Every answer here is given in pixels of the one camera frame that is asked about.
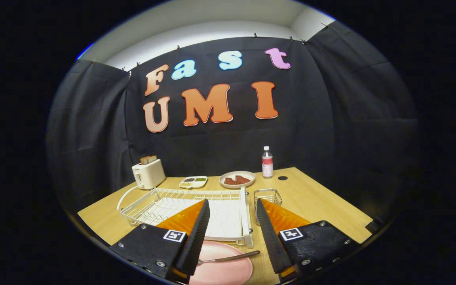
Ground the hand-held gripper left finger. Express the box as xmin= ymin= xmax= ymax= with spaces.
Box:
xmin=109 ymin=199 xmax=211 ymax=283

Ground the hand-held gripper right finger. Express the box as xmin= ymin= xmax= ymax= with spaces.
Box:
xmin=256 ymin=198 xmax=361 ymax=283

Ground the white wire dish rack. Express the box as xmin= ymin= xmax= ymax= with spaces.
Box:
xmin=116 ymin=185 xmax=254 ymax=249

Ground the clear wire cutlery basket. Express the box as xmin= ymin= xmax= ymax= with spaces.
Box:
xmin=253 ymin=188 xmax=283 ymax=226

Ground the pink plate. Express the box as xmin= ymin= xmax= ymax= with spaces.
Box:
xmin=188 ymin=241 xmax=254 ymax=285

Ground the white divided dish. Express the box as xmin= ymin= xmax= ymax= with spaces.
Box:
xmin=179 ymin=176 xmax=208 ymax=189

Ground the beige round plate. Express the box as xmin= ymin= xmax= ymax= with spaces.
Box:
xmin=219 ymin=171 xmax=256 ymax=189

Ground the clear bottle red label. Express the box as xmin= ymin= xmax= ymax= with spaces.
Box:
xmin=262 ymin=146 xmax=274 ymax=178

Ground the white toaster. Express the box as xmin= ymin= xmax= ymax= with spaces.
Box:
xmin=131 ymin=159 xmax=166 ymax=190

